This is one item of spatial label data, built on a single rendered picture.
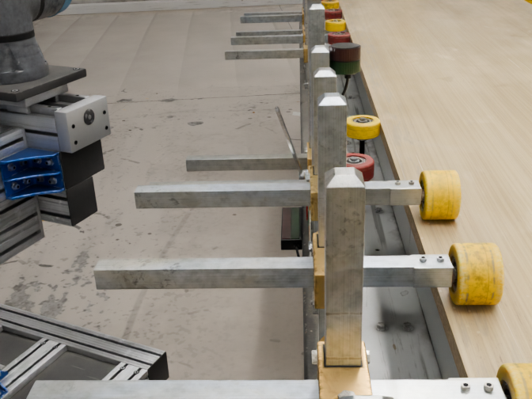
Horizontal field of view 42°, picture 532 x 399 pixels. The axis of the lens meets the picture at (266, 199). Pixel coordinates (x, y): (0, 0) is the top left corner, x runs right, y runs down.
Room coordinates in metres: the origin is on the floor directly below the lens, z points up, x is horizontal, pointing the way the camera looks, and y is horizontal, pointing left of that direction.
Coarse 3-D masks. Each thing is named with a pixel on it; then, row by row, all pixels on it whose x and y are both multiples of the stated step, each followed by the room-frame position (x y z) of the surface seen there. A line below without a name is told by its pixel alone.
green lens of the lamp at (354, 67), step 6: (330, 60) 1.32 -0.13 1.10; (360, 60) 1.32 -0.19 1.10; (330, 66) 1.32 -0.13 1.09; (336, 66) 1.30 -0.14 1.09; (342, 66) 1.30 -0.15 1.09; (348, 66) 1.30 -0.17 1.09; (354, 66) 1.30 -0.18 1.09; (336, 72) 1.30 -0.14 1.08; (342, 72) 1.30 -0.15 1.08; (348, 72) 1.30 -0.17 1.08; (354, 72) 1.30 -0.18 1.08
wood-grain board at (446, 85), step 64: (384, 0) 3.28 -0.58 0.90; (448, 0) 3.21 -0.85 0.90; (512, 0) 3.14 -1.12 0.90; (384, 64) 2.08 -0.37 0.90; (448, 64) 2.04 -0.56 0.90; (512, 64) 2.01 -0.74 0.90; (384, 128) 1.49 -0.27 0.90; (448, 128) 1.47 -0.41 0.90; (512, 128) 1.45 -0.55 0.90; (512, 192) 1.12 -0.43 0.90; (512, 256) 0.89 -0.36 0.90; (448, 320) 0.74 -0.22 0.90; (512, 320) 0.73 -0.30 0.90
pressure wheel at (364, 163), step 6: (348, 156) 1.31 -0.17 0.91; (354, 156) 1.31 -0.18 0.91; (360, 156) 1.30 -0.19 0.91; (366, 156) 1.30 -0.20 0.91; (348, 162) 1.28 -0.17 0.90; (354, 162) 1.28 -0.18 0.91; (360, 162) 1.28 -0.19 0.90; (366, 162) 1.27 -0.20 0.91; (372, 162) 1.27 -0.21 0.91; (360, 168) 1.25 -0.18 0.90; (366, 168) 1.25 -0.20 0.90; (372, 168) 1.27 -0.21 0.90; (366, 174) 1.25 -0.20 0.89; (372, 174) 1.27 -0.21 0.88; (366, 180) 1.25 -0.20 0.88
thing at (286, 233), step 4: (284, 208) 1.51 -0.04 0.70; (288, 208) 1.51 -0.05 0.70; (284, 212) 1.49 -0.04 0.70; (288, 212) 1.49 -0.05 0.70; (284, 216) 1.46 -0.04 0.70; (288, 216) 1.46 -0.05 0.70; (284, 220) 1.44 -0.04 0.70; (288, 220) 1.44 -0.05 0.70; (284, 224) 1.42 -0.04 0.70; (288, 224) 1.42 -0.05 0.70; (284, 228) 1.40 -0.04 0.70; (288, 228) 1.40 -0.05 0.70; (284, 232) 1.38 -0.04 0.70; (288, 232) 1.38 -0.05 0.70; (284, 236) 1.37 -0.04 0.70; (288, 236) 1.36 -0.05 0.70
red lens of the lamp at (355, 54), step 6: (330, 48) 1.32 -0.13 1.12; (354, 48) 1.30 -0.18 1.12; (360, 48) 1.32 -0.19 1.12; (330, 54) 1.32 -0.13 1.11; (336, 54) 1.30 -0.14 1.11; (342, 54) 1.30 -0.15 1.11; (348, 54) 1.30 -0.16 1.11; (354, 54) 1.30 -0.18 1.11; (360, 54) 1.32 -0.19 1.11; (336, 60) 1.30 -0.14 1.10; (342, 60) 1.30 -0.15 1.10; (348, 60) 1.30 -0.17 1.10; (354, 60) 1.30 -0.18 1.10
